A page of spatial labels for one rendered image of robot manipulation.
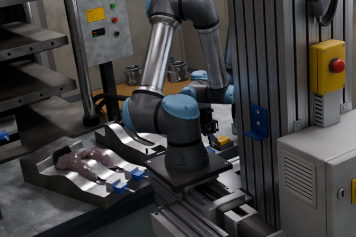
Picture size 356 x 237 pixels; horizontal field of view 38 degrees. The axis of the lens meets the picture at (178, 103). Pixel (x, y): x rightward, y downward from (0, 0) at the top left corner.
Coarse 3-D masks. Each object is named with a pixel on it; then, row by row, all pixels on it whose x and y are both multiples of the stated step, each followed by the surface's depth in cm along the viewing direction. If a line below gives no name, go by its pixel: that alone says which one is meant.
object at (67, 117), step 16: (16, 112) 321; (32, 112) 317; (48, 112) 314; (64, 112) 311; (80, 112) 308; (32, 128) 292; (48, 128) 290; (64, 128) 287; (80, 128) 285; (96, 128) 285; (32, 144) 271; (0, 160) 257
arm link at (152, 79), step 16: (160, 0) 184; (176, 0) 181; (160, 16) 182; (176, 16) 183; (160, 32) 181; (160, 48) 179; (144, 64) 180; (160, 64) 178; (144, 80) 177; (160, 80) 177; (144, 96) 173; (160, 96) 175; (128, 112) 173; (144, 112) 171; (128, 128) 175; (144, 128) 172
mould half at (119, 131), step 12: (96, 132) 257; (108, 132) 246; (120, 132) 241; (108, 144) 250; (120, 144) 239; (132, 144) 233; (156, 144) 229; (132, 156) 232; (144, 156) 223; (156, 156) 223
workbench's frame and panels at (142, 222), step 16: (144, 192) 214; (96, 208) 202; (112, 208) 207; (128, 208) 217; (144, 208) 223; (64, 224) 195; (80, 224) 205; (96, 224) 210; (112, 224) 215; (128, 224) 220; (144, 224) 225
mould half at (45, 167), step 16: (48, 144) 237; (64, 144) 235; (80, 144) 236; (32, 160) 222; (48, 160) 223; (32, 176) 223; (48, 176) 216; (64, 176) 209; (80, 176) 210; (112, 176) 213; (64, 192) 213; (80, 192) 206; (96, 192) 202; (112, 192) 201; (128, 192) 209
